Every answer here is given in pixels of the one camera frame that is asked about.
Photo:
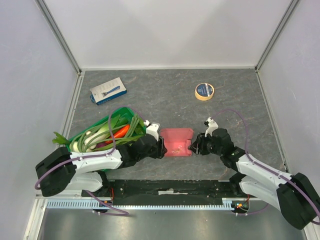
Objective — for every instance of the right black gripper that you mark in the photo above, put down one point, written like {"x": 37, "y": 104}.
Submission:
{"x": 200, "y": 144}

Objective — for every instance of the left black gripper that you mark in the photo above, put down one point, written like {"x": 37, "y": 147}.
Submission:
{"x": 161, "y": 149}

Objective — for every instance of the small clear plastic bag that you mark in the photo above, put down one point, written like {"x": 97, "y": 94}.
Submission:
{"x": 179, "y": 152}

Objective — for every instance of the pink paper box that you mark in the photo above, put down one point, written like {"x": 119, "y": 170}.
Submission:
{"x": 177, "y": 138}

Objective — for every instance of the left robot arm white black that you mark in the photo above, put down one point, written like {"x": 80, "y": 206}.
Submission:
{"x": 64, "y": 170}

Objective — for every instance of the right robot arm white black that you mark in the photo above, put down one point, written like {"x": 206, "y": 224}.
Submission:
{"x": 292, "y": 194}

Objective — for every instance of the blue white razor box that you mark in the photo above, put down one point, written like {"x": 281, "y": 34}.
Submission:
{"x": 107, "y": 91}

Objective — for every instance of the orange toy carrot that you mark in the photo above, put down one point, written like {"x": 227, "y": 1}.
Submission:
{"x": 119, "y": 134}

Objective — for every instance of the green plastic basket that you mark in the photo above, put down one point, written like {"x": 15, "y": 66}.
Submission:
{"x": 120, "y": 115}

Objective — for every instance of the purple toy eggplant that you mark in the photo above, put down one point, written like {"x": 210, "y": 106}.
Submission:
{"x": 101, "y": 145}

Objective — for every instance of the green toy leek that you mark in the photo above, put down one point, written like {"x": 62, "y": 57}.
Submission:
{"x": 86, "y": 142}

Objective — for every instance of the masking tape roll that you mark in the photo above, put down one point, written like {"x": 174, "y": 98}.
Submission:
{"x": 204, "y": 91}

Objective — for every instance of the green bean bundle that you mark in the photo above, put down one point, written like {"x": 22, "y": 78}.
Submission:
{"x": 135, "y": 131}

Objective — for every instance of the green leafy toy vegetable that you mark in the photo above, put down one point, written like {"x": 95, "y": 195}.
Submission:
{"x": 60, "y": 139}

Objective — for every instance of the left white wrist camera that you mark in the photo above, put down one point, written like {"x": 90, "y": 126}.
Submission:
{"x": 152, "y": 129}

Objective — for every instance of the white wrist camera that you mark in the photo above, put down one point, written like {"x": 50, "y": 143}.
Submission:
{"x": 211, "y": 126}
{"x": 152, "y": 129}

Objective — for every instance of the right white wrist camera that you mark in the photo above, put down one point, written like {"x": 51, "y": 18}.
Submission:
{"x": 211, "y": 126}

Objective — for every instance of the grey slotted cable duct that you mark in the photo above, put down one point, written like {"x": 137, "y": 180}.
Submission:
{"x": 92, "y": 204}

